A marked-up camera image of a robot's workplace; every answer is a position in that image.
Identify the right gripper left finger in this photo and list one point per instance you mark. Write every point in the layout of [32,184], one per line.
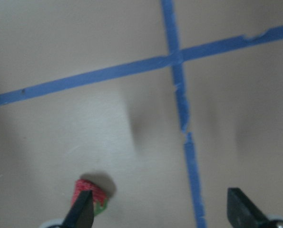
[81,214]

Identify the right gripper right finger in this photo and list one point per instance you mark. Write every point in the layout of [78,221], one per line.
[243,213]

